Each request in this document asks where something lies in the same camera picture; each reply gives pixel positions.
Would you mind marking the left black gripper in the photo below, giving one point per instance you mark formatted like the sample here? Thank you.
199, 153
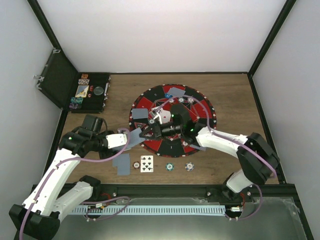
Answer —
103, 155

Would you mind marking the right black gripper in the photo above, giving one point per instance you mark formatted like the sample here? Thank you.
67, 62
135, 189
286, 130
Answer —
156, 128

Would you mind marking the triangular all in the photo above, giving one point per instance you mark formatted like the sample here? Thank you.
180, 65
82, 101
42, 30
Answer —
139, 125

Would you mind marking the seven of clubs card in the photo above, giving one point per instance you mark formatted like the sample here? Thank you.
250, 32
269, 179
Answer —
146, 164

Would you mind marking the blue small blind button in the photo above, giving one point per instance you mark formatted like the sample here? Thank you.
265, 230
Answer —
168, 96

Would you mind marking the brown 100 chip stack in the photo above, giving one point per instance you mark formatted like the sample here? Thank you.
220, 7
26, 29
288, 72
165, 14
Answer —
136, 165

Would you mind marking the teal chip stack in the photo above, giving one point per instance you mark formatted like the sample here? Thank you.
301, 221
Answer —
169, 166

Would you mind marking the purple chip stack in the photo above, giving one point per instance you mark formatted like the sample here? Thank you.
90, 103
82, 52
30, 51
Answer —
189, 166

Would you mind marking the blue cards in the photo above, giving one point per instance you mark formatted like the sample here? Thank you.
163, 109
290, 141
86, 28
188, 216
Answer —
200, 148

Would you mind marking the red hearts face up card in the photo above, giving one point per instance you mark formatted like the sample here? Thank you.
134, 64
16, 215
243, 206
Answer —
165, 116

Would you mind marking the dealt blue backed card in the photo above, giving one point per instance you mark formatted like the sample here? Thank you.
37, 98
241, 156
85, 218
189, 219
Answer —
116, 162

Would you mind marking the nine of clubs card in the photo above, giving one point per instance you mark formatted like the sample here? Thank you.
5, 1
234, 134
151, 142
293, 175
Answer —
157, 110

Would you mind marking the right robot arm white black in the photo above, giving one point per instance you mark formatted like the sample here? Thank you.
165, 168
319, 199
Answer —
257, 159

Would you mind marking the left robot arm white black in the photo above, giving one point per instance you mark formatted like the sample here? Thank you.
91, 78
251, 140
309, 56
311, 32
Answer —
42, 212

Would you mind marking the round red black poker mat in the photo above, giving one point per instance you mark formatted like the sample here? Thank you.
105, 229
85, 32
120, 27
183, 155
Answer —
201, 110

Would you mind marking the chips in case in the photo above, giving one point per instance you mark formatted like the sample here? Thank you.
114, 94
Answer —
76, 102

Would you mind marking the clear round dealer button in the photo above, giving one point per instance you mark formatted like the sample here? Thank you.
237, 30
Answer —
98, 90

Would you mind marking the black poker chip case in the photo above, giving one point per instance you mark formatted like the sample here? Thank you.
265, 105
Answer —
59, 81

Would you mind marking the card deck in case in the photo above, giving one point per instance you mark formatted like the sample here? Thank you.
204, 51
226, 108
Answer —
82, 91

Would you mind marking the light blue slotted cable duct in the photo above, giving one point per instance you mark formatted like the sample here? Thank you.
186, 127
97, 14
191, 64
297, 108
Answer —
153, 210

